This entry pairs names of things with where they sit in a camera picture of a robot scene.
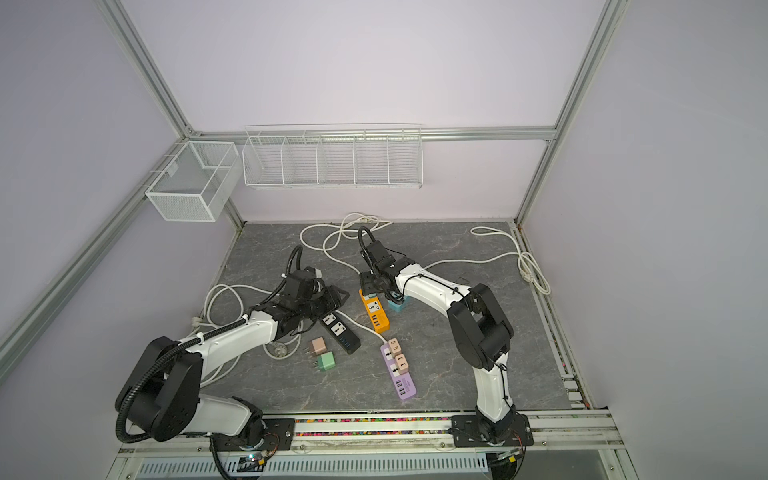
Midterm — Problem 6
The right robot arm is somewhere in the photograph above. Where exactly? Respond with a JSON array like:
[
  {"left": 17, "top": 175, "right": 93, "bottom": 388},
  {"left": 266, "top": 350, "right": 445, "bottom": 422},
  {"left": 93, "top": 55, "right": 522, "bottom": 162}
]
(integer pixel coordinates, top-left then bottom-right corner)
[{"left": 357, "top": 226, "right": 517, "bottom": 443}]

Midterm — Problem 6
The black power strip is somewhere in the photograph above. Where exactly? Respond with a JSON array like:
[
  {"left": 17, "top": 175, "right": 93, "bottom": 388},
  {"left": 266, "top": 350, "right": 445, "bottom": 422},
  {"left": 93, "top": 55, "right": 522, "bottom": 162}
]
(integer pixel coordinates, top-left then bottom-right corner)
[{"left": 321, "top": 312, "right": 361, "bottom": 355}]

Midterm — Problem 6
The white cable of teal strip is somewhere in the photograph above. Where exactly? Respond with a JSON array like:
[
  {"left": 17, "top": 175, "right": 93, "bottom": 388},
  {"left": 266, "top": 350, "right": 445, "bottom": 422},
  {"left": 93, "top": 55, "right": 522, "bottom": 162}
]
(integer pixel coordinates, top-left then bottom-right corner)
[{"left": 423, "top": 226, "right": 552, "bottom": 296}]

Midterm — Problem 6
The white cable of orange strip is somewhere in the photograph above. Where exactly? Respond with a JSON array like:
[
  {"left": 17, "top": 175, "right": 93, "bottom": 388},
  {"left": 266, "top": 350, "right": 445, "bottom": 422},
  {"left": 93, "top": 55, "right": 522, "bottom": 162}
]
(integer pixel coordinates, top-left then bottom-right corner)
[{"left": 298, "top": 212, "right": 394, "bottom": 283}]

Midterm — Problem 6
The long white wire basket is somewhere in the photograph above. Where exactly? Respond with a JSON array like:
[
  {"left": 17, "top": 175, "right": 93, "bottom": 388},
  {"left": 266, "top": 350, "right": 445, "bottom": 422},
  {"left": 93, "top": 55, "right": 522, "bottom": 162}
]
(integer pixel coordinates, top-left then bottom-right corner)
[{"left": 242, "top": 123, "right": 424, "bottom": 189}]

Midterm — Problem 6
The white cable of purple strip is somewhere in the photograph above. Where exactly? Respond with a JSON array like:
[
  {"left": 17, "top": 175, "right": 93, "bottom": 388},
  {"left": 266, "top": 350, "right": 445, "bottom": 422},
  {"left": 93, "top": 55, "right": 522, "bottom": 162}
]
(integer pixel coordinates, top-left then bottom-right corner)
[{"left": 339, "top": 310, "right": 389, "bottom": 347}]

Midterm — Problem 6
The orange power strip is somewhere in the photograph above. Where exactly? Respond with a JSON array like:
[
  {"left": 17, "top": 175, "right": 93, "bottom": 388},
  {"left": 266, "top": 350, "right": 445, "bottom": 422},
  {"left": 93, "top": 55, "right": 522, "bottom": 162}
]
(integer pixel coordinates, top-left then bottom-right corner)
[{"left": 359, "top": 290, "right": 390, "bottom": 334}]

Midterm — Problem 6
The purple power strip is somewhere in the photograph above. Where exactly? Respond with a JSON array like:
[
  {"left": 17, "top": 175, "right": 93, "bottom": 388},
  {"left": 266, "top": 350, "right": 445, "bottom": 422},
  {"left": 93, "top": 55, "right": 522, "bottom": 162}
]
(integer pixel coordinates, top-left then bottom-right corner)
[{"left": 380, "top": 344, "right": 417, "bottom": 401}]

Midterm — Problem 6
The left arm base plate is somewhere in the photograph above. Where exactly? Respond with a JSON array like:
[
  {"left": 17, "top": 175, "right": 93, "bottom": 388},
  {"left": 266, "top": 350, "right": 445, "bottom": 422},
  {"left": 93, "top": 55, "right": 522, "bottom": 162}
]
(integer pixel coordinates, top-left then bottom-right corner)
[{"left": 213, "top": 417, "right": 296, "bottom": 452}]

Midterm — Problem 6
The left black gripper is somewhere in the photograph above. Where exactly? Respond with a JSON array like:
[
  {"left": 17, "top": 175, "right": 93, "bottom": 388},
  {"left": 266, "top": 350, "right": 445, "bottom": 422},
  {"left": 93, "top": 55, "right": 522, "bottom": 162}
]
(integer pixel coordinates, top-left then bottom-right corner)
[{"left": 298, "top": 284, "right": 350, "bottom": 321}]

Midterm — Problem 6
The pink plug purple strip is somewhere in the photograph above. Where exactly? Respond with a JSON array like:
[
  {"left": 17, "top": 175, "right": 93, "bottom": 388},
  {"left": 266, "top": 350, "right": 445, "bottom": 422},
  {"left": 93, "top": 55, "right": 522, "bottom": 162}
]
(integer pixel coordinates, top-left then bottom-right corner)
[
  {"left": 388, "top": 338, "right": 402, "bottom": 356},
  {"left": 394, "top": 354, "right": 409, "bottom": 374}
]

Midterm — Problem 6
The teal power strip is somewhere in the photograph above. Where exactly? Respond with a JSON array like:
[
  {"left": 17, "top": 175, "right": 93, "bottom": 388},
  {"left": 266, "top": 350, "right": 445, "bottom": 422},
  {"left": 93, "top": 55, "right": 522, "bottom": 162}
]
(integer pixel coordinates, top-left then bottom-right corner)
[{"left": 387, "top": 297, "right": 409, "bottom": 312}]

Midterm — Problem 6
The white slotted cable duct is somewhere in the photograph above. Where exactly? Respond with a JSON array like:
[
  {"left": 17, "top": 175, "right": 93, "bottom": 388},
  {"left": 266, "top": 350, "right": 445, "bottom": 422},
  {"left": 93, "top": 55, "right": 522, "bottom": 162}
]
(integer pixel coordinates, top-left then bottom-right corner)
[{"left": 135, "top": 452, "right": 490, "bottom": 479}]

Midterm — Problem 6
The pink plug lower purple strip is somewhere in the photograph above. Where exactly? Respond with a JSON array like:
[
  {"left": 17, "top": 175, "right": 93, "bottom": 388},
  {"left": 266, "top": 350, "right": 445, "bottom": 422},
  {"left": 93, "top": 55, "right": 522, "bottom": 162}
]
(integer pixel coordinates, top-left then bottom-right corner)
[{"left": 394, "top": 354, "right": 409, "bottom": 374}]

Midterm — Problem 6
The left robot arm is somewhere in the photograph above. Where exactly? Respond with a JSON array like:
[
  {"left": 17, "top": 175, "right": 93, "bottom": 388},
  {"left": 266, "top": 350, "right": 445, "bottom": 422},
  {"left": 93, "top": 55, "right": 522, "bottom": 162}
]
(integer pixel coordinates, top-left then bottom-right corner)
[{"left": 115, "top": 267, "right": 349, "bottom": 448}]

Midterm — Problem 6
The green USB charger plug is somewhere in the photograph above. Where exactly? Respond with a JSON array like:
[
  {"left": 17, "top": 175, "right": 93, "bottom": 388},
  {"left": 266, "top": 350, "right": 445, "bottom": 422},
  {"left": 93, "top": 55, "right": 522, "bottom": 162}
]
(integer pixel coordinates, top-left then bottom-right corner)
[{"left": 317, "top": 351, "right": 336, "bottom": 371}]

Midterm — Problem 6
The small white mesh basket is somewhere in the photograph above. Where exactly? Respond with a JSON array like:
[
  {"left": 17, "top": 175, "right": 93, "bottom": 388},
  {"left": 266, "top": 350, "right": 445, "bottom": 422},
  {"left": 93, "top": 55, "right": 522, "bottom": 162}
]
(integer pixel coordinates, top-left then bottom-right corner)
[{"left": 146, "top": 141, "right": 243, "bottom": 223}]

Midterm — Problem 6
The white cable of black strip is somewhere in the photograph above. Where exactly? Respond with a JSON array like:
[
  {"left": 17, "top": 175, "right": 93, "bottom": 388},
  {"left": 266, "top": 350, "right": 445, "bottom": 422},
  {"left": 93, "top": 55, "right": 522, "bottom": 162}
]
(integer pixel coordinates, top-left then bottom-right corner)
[{"left": 190, "top": 283, "right": 301, "bottom": 385}]

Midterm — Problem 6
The pink plug upper purple strip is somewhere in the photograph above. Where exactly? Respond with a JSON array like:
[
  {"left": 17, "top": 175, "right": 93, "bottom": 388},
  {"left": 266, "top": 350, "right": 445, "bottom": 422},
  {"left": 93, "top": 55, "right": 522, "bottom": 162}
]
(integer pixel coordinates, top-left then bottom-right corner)
[{"left": 388, "top": 338, "right": 402, "bottom": 356}]

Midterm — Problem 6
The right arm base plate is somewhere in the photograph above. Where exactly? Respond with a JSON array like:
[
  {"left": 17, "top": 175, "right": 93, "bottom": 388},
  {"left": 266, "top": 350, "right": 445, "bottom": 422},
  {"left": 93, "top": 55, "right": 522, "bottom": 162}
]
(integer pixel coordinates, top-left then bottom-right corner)
[{"left": 449, "top": 411, "right": 535, "bottom": 448}]

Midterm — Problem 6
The pink USB charger plug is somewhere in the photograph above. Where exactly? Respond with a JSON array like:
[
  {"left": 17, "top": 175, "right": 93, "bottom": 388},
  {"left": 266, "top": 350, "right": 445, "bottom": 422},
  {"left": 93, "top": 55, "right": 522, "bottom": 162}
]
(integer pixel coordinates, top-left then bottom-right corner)
[{"left": 310, "top": 337, "right": 328, "bottom": 356}]

